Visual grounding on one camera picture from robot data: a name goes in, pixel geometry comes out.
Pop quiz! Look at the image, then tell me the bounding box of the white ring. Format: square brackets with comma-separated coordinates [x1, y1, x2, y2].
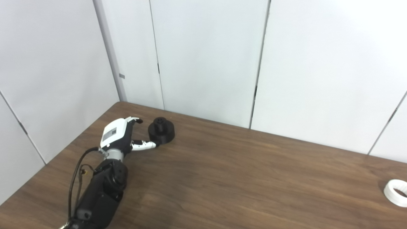
[383, 179, 407, 208]

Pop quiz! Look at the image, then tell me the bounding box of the round black part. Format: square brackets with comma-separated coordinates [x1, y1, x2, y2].
[148, 117, 176, 145]

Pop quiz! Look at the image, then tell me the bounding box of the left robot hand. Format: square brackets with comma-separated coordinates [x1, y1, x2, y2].
[100, 117, 157, 156]

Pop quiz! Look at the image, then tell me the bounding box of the thick black left wrist cable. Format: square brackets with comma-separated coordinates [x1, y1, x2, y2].
[67, 147, 103, 220]

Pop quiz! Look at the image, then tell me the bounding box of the thin left arm wire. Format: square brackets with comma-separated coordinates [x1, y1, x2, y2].
[76, 164, 96, 205]

